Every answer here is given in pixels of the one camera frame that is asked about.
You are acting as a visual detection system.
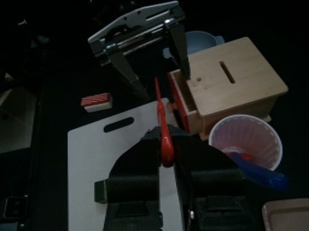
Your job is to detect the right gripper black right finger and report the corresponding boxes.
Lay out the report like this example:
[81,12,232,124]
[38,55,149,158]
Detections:
[172,125,259,231]

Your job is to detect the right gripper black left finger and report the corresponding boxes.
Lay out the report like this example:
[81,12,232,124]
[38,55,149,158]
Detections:
[103,125,163,231]

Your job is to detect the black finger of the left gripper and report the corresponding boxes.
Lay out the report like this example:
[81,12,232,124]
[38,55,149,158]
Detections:
[163,17,191,81]
[104,44,149,99]

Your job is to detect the red toy knife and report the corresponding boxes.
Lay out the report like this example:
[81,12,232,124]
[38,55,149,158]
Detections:
[153,76,176,169]

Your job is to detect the dark green sushi roll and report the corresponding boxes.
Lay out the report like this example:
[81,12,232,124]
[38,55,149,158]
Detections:
[92,178,111,205]

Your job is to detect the salmon nigiri sushi toy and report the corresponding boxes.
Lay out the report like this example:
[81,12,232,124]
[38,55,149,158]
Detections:
[80,92,113,114]

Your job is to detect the white cutting board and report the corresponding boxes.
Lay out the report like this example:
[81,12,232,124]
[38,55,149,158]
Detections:
[66,100,191,231]

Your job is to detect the pinkish brown plate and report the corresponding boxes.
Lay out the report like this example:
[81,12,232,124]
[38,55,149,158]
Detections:
[260,198,309,231]

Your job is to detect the light blue bowl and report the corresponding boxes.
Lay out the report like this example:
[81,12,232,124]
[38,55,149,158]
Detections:
[161,30,226,61]

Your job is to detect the blue plastic utensil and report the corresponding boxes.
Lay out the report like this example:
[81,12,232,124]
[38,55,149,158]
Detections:
[227,151,290,191]

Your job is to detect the wooden box with red drawer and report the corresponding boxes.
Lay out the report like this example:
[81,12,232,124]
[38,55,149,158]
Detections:
[167,36,290,142]

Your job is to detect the pink plastic cup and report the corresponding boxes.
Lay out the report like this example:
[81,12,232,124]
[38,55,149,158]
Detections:
[207,114,284,172]

